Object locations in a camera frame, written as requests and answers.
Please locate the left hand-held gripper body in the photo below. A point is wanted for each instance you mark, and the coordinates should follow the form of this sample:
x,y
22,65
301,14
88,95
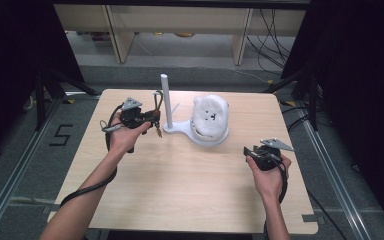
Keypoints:
x,y
134,116

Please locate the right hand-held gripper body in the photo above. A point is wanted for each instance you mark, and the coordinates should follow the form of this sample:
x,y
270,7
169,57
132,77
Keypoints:
x,y
269,156

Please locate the white stand with pole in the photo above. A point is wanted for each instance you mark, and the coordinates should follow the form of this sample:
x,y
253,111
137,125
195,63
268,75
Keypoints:
x,y
168,100

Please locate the white plush toy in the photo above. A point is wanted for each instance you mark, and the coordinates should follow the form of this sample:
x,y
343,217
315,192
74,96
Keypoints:
x,y
210,115

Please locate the person's left hand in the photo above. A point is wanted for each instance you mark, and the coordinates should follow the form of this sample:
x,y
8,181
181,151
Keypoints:
x,y
125,136

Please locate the person's right hand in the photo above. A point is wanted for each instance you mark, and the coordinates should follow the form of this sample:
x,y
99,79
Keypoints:
x,y
269,183

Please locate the black metal stand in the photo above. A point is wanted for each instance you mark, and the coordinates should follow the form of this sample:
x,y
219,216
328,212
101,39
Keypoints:
x,y
46,93
308,96

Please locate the grey tape piece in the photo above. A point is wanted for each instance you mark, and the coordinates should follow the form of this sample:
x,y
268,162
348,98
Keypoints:
x,y
310,218
48,209

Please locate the light wooden shelf unit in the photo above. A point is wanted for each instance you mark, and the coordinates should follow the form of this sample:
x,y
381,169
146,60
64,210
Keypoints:
x,y
180,18

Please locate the black curtain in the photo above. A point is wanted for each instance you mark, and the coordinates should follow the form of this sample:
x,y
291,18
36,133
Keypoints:
x,y
10,66
360,83

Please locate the aluminium floor rail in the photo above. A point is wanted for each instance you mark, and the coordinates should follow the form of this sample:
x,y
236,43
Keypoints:
x,y
20,163
333,173

